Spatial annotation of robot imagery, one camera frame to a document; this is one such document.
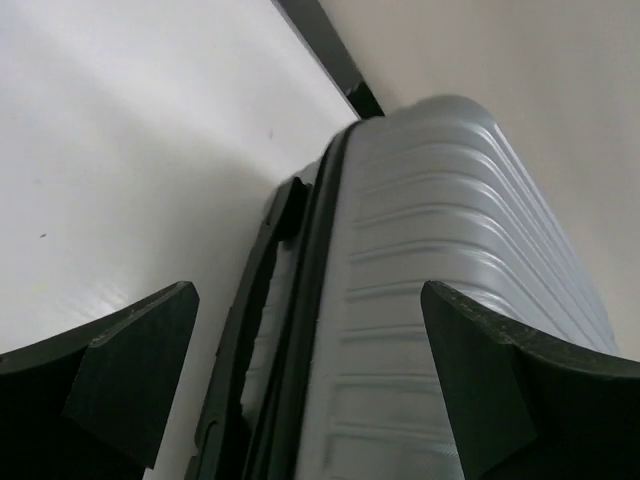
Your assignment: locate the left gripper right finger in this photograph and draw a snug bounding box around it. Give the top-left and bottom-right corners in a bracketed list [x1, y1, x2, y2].
[421, 281, 639, 479]

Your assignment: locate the grey hard-shell suitcase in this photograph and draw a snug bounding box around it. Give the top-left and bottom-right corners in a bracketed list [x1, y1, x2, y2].
[185, 93, 619, 480]

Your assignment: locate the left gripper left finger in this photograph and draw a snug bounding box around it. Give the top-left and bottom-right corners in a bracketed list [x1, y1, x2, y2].
[1, 281, 199, 479]

